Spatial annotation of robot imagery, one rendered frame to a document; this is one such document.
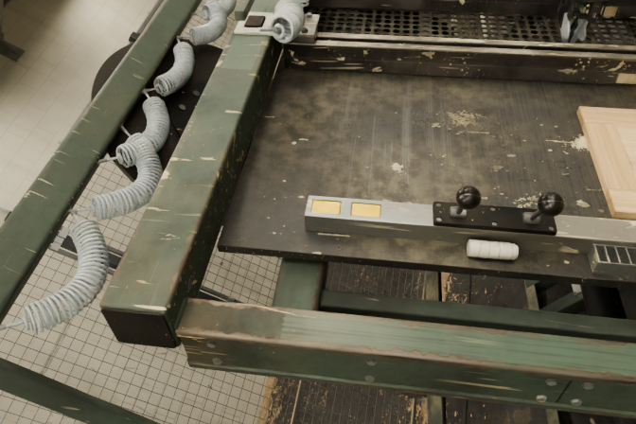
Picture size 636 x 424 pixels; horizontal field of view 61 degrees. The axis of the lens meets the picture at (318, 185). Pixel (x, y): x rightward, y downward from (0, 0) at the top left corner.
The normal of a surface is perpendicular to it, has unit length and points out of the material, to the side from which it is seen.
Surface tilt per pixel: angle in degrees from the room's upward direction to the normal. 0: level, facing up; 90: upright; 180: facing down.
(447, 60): 90
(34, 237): 90
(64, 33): 90
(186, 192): 58
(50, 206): 90
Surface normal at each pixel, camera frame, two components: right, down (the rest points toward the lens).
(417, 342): -0.03, -0.71
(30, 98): 0.48, -0.46
